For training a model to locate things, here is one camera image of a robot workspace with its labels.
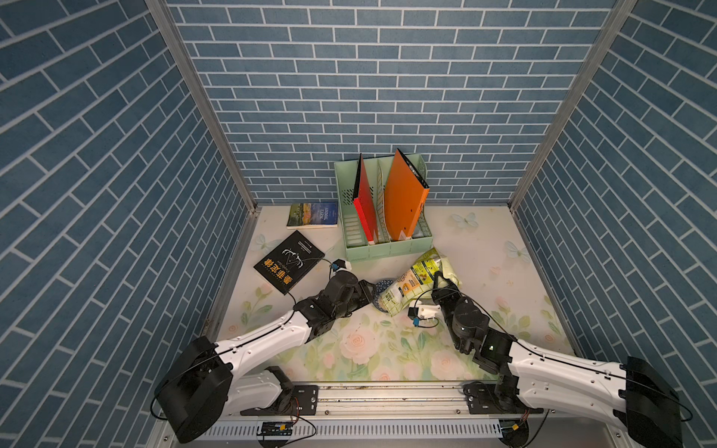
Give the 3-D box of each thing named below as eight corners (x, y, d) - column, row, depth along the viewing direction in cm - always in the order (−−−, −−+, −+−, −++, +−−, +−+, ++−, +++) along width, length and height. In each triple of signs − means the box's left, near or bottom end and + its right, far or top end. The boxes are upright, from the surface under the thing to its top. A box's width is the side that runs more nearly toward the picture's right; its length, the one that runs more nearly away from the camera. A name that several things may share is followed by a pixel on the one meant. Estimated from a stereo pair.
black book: (257, 272, 101) (253, 265, 97) (298, 237, 111) (296, 230, 108) (284, 294, 95) (281, 287, 92) (325, 255, 106) (323, 248, 102)
